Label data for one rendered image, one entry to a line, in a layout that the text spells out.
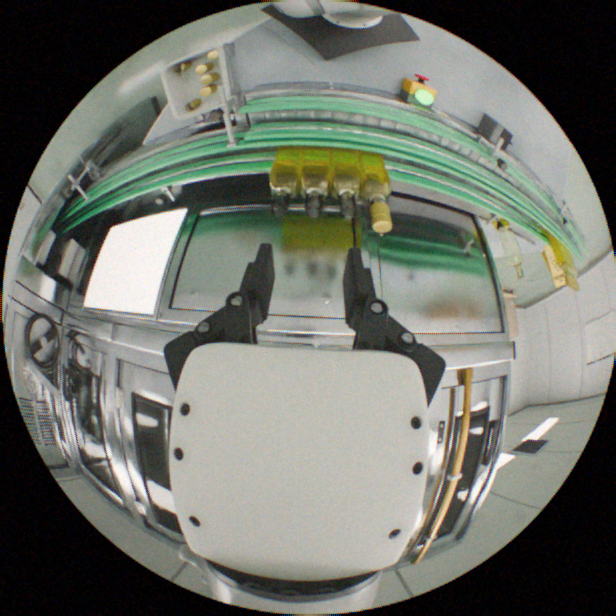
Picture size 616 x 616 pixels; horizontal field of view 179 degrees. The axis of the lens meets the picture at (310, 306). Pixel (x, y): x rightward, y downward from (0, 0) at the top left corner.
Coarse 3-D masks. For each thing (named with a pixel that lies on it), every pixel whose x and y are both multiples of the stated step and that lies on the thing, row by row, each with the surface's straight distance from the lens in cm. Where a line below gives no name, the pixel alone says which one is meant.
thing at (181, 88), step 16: (208, 48) 61; (176, 64) 69; (192, 64) 71; (224, 64) 60; (176, 80) 71; (192, 80) 72; (224, 80) 60; (176, 96) 70; (192, 96) 73; (208, 96) 71; (176, 112) 69; (192, 112) 68
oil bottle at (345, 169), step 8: (336, 152) 48; (344, 152) 49; (352, 152) 49; (336, 160) 45; (344, 160) 46; (352, 160) 46; (336, 168) 43; (344, 168) 43; (352, 168) 44; (336, 176) 41; (344, 176) 41; (352, 176) 42; (360, 176) 42; (336, 184) 41; (344, 184) 40; (352, 184) 41; (360, 184) 42; (336, 192) 41
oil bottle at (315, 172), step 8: (304, 152) 48; (312, 152) 48; (320, 152) 48; (328, 152) 49; (304, 160) 45; (312, 160) 45; (320, 160) 46; (328, 160) 46; (304, 168) 43; (312, 168) 43; (320, 168) 43; (328, 168) 43; (304, 176) 41; (312, 176) 41; (320, 176) 41; (328, 176) 42; (304, 184) 41; (312, 184) 40; (320, 184) 40; (328, 184) 41; (304, 192) 42; (328, 192) 43
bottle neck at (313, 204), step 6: (306, 192) 41; (312, 192) 40; (318, 192) 40; (306, 198) 39; (312, 198) 38; (318, 198) 39; (306, 204) 38; (312, 204) 37; (318, 204) 38; (306, 210) 38; (312, 210) 40; (318, 210) 38; (312, 216) 39
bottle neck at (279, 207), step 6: (276, 192) 40; (282, 192) 40; (288, 192) 41; (276, 198) 39; (282, 198) 39; (288, 198) 40; (276, 204) 38; (282, 204) 38; (288, 204) 40; (270, 210) 39; (276, 210) 40; (282, 210) 40
